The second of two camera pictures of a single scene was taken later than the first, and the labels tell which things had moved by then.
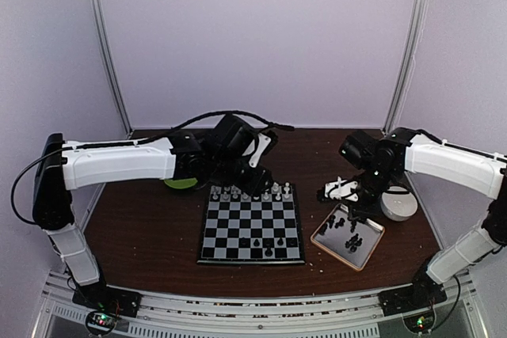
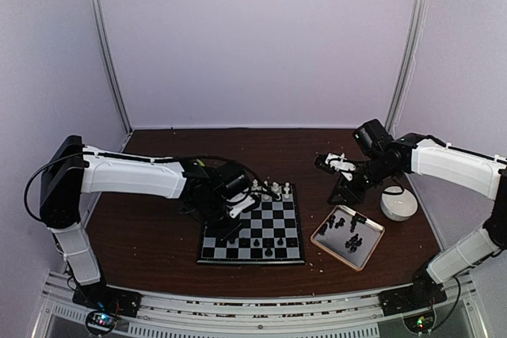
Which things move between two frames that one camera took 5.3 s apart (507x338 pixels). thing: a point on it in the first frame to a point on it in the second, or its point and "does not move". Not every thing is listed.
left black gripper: [255, 186] to [226, 232]
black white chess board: [243, 229] does not move
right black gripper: [356, 210] to [352, 196]
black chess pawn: [245, 243] does not move
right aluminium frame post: [409, 46] does not move
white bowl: [398, 206] does not move
